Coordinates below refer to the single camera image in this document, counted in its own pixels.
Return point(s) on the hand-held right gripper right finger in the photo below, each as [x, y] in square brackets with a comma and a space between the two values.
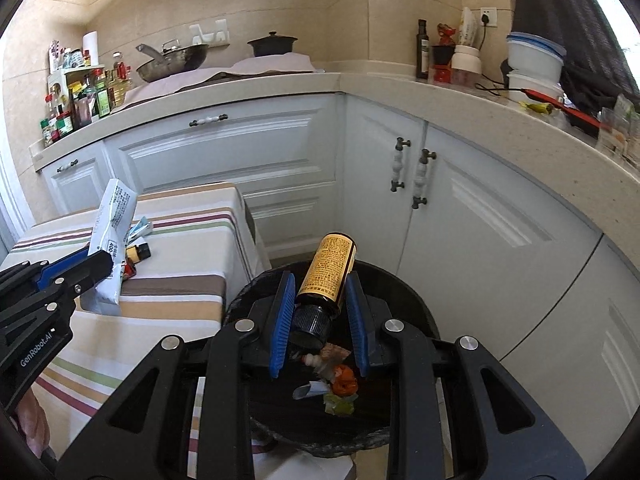
[356, 330]

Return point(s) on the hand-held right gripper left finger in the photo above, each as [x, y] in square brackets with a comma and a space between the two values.
[281, 320]

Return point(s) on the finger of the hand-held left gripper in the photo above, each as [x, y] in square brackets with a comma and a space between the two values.
[92, 265]
[52, 271]

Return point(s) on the dark bottle green label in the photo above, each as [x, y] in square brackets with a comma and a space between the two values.
[139, 252]

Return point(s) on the large white toothpaste tube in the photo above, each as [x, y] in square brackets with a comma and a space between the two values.
[112, 220]

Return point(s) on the orange plastic bag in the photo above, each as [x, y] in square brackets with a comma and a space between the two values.
[345, 380]

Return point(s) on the small white blue tube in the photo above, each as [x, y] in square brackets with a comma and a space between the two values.
[142, 227]

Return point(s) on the brown bottle yellow label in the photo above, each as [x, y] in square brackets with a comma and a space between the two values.
[325, 270]

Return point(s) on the yellow green packet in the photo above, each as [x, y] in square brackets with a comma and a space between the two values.
[340, 404]

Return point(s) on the black waste bin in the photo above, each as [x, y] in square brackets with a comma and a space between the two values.
[310, 430]

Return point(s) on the person's left hand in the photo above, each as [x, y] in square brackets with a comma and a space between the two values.
[32, 415]

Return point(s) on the striped tablecloth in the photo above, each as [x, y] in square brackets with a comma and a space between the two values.
[175, 310]

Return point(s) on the group of condiment bottles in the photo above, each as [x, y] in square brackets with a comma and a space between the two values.
[102, 97]

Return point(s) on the white spice rack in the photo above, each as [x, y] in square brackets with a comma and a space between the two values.
[62, 76]

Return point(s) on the white stove cloth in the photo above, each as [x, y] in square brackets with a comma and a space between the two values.
[170, 87]
[275, 63]

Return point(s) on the paper towel roll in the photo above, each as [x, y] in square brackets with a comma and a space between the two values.
[90, 50]

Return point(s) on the metal wok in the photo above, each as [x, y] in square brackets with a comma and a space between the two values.
[175, 62]

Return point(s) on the black lidded pot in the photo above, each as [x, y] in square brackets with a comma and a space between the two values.
[272, 46]

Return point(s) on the black red grinder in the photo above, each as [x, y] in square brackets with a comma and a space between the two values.
[442, 67]

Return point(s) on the dark olive oil bottle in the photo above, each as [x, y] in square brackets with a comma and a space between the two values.
[422, 55]

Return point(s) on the yellow green wrapper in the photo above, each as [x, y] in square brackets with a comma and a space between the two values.
[537, 107]

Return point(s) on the white jar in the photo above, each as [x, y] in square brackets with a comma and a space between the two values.
[466, 62]

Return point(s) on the white plastic container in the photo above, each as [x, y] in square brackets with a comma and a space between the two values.
[530, 85]

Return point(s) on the red packet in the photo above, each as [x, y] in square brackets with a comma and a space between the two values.
[446, 34]

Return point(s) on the white container blue lid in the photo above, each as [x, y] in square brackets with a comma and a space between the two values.
[532, 62]

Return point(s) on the white bag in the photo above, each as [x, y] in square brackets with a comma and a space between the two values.
[467, 27]

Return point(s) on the dark curtain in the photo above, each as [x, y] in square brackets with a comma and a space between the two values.
[565, 20]

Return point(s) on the window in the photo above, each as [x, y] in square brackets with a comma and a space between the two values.
[612, 25]

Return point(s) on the white door frame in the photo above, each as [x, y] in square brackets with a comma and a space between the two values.
[10, 200]

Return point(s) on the white wall hook rack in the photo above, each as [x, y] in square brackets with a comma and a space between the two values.
[210, 32]

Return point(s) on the white wall socket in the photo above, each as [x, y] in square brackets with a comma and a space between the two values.
[488, 17]

